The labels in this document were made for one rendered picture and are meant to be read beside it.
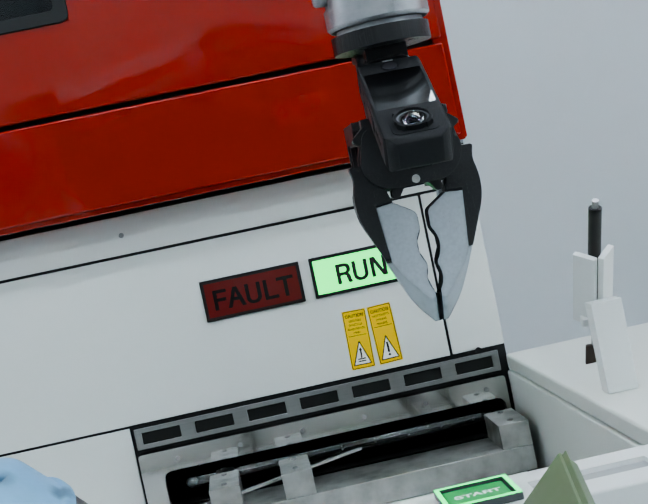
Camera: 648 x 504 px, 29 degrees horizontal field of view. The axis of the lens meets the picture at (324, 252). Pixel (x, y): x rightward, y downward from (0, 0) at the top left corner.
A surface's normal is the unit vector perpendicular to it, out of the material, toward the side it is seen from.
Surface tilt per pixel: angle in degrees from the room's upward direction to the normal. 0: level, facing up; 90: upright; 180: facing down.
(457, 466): 90
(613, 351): 90
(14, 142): 90
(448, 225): 90
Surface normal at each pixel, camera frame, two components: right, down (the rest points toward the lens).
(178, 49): 0.07, 0.04
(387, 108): -0.14, -0.81
